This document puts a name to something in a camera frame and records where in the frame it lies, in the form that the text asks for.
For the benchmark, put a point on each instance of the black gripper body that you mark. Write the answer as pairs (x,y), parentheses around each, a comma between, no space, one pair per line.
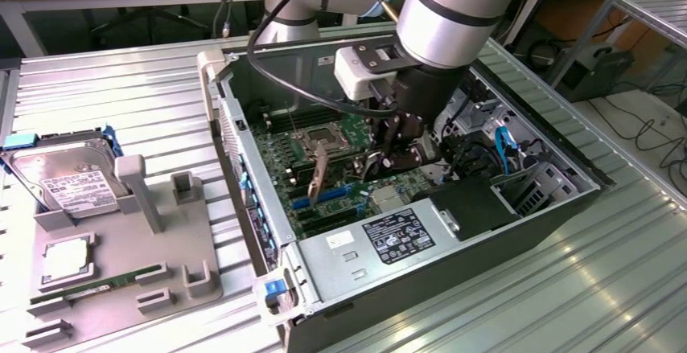
(429,91)

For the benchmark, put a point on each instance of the graphics card with metal bracket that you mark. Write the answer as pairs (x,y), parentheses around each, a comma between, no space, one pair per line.
(318,170)

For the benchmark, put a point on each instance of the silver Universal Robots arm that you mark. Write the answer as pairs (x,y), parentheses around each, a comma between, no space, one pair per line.
(456,11)

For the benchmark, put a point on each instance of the silver chipset heatsink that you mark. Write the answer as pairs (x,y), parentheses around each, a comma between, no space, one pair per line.
(385,200)

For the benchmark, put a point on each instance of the CPU socket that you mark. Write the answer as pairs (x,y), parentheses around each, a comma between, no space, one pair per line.
(317,139)

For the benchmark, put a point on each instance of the green motherboard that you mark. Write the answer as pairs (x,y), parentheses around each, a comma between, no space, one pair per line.
(342,204)

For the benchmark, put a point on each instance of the black plastic air shroud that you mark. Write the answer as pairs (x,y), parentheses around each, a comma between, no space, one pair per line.
(472,208)

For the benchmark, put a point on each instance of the blue expansion slot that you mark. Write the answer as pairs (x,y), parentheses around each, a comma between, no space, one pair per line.
(332,197)

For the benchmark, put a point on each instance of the black RAM slots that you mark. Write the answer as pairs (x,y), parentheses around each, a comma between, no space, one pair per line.
(300,121)

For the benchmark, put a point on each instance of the grey power supply unit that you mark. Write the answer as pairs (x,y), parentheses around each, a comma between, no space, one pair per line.
(369,248)

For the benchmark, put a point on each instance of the open black PC case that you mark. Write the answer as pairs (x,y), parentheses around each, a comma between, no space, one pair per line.
(408,256)

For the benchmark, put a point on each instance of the metal disk bay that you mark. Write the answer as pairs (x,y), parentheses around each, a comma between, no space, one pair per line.
(541,188)

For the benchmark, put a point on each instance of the black box device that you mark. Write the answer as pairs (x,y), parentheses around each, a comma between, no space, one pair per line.
(597,73)

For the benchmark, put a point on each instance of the blue case latch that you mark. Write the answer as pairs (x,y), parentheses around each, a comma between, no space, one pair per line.
(273,289)

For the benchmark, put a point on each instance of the grey parts rack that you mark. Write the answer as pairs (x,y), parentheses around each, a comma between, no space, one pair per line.
(133,272)

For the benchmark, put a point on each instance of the hard disk drive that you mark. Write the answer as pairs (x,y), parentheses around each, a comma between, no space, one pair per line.
(69,176)

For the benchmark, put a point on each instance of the green RAM stick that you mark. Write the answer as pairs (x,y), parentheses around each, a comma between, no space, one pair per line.
(90,286)

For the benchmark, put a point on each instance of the silver CPU chip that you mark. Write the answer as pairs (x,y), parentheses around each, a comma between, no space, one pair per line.
(66,260)

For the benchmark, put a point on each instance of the blue disk caddy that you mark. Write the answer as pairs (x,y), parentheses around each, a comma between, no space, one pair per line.
(21,142)

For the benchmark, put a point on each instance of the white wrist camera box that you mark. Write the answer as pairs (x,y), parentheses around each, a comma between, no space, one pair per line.
(358,72)

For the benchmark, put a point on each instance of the metal slat table frame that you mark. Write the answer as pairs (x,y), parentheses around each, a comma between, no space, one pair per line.
(644,11)

